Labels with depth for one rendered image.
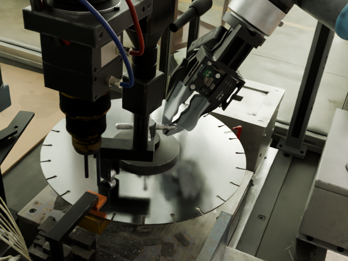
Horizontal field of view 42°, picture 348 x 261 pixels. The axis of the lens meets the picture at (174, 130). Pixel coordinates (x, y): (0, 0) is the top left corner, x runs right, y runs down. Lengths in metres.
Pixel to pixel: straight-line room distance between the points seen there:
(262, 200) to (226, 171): 0.27
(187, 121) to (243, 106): 0.30
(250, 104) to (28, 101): 0.59
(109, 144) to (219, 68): 0.19
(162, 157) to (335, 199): 0.33
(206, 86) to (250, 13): 0.12
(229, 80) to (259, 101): 0.38
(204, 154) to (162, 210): 0.15
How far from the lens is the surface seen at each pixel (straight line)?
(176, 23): 0.53
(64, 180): 0.68
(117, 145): 0.64
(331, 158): 0.90
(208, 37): 0.71
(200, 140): 0.77
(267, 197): 0.99
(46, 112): 1.21
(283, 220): 0.96
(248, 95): 1.04
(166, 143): 0.74
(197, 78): 0.64
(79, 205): 0.60
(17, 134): 0.84
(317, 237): 0.92
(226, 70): 0.64
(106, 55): 0.47
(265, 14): 0.64
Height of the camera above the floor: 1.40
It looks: 34 degrees down
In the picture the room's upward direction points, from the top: 6 degrees clockwise
